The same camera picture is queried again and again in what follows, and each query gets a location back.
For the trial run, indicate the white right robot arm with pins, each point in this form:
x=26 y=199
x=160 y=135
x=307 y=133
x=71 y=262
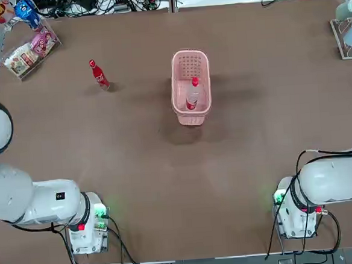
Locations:
x=327 y=181

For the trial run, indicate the grey power strip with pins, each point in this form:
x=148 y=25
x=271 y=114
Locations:
x=123 y=7

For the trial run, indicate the pale green bottle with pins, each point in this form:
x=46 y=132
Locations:
x=345 y=9

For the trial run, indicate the blue biscuit packet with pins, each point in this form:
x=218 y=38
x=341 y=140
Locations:
x=27 y=12

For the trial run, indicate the clear water bottle red cap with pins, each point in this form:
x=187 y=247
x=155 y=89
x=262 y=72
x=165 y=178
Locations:
x=193 y=96

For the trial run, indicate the pink plastic basket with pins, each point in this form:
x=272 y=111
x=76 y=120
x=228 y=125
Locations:
x=193 y=118

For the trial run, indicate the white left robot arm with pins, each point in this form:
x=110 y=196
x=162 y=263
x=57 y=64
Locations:
x=48 y=201

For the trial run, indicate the beige printed snack packet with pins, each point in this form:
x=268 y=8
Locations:
x=21 y=59

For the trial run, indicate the clear acrylic shelf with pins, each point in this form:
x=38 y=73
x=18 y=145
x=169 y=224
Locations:
x=51 y=35

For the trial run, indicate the pink snack packet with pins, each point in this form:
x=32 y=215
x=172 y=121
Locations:
x=43 y=43

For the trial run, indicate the red cola bottle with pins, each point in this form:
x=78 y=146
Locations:
x=99 y=77

